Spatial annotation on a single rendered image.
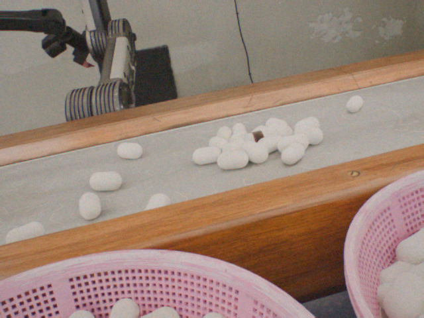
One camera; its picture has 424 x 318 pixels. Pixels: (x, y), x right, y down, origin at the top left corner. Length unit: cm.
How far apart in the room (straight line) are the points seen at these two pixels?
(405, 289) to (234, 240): 11
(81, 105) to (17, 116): 184
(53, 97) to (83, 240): 232
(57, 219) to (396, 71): 60
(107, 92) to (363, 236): 67
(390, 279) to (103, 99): 68
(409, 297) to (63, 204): 34
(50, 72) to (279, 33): 146
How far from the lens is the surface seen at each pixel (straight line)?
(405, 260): 29
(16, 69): 262
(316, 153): 44
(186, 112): 63
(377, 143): 46
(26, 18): 143
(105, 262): 27
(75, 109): 86
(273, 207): 29
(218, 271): 23
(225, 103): 64
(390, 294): 25
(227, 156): 42
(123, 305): 27
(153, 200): 34
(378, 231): 28
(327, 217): 30
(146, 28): 250
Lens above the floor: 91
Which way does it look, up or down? 21 degrees down
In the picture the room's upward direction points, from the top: 10 degrees counter-clockwise
